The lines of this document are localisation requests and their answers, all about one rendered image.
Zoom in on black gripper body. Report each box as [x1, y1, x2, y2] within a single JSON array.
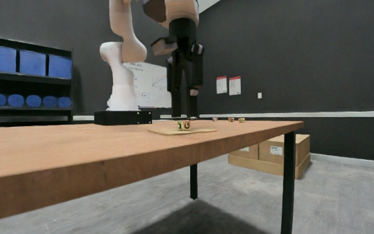
[[169, 18, 197, 66]]

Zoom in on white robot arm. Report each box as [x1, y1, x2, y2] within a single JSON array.
[[99, 0, 199, 111]]

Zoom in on beige flat mat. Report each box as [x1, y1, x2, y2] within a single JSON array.
[[147, 127, 217, 136]]

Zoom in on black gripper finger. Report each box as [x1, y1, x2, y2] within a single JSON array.
[[179, 44, 205, 118], [166, 51, 184, 118]]

